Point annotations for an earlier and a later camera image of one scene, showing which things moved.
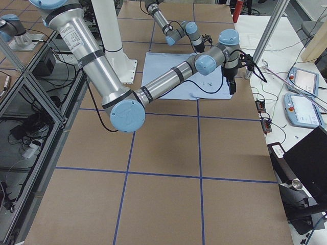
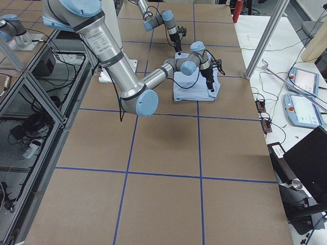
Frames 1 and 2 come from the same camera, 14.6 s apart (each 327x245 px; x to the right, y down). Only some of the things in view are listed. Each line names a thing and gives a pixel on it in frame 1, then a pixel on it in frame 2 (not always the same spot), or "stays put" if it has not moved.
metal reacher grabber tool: (301, 93) stays put
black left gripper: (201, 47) -> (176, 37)
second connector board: (266, 126) stays put
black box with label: (281, 170) stays put
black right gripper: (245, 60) -> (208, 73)
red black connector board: (260, 105) stays put
